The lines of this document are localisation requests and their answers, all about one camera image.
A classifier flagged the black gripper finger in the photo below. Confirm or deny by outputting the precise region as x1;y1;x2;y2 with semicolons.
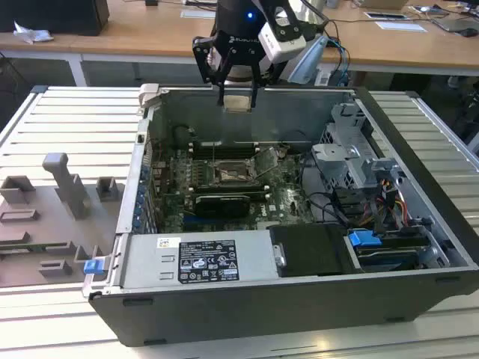
192;34;234;108
249;55;281;109

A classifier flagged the silver CPU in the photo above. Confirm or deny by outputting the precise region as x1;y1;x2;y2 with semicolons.
223;93;252;113

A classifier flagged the metal socket cover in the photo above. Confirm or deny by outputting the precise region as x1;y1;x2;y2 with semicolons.
254;147;281;177

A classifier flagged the CPU socket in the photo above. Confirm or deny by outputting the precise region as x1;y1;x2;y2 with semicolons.
209;159;263;186

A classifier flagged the wooden desk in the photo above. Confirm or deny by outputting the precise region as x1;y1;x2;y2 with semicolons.
0;0;479;89

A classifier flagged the grey case latch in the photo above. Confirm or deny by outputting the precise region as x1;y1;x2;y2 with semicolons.
137;83;162;110

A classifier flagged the metal drive cage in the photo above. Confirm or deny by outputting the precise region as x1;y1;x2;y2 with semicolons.
311;102;407;192

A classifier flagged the green motherboard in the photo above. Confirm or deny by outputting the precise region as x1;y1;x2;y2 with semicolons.
149;144;319;233

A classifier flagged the black graphics card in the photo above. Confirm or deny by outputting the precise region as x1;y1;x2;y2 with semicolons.
193;193;251;220

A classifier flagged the flat tablet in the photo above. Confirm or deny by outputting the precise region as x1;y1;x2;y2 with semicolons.
364;10;409;22

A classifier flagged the black box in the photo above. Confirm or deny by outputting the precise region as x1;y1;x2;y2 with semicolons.
0;0;110;37

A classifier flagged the crumpled white paper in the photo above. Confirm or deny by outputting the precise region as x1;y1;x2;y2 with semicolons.
13;20;54;45

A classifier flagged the black plastic shroud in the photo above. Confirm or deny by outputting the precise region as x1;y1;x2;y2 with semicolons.
268;223;356;278

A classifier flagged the hard disk in blue carrier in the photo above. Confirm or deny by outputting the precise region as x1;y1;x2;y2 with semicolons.
347;229;432;272

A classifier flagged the dark laptop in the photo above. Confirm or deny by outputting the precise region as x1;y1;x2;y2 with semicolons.
433;15;479;35

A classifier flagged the silver power supply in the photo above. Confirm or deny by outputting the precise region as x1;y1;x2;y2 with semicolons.
120;229;286;289

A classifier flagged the grey parts rack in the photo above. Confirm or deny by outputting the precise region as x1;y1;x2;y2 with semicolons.
0;151;127;289

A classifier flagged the blue plastic clip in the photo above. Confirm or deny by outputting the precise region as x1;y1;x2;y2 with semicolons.
83;259;105;276

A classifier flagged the black PC case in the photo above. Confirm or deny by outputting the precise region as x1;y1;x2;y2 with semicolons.
84;84;479;348

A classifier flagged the green RAM stick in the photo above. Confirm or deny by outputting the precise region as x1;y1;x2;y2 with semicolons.
0;244;69;252

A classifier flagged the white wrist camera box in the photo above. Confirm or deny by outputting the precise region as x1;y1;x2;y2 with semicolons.
259;21;308;63

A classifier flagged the blue cable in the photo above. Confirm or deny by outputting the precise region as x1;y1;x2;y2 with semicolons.
335;35;352;88

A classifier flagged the black cable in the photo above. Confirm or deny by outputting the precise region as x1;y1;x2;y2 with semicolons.
301;188;351;230

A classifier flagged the coloured wire bundle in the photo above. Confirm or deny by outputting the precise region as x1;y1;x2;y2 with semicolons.
373;178;409;233

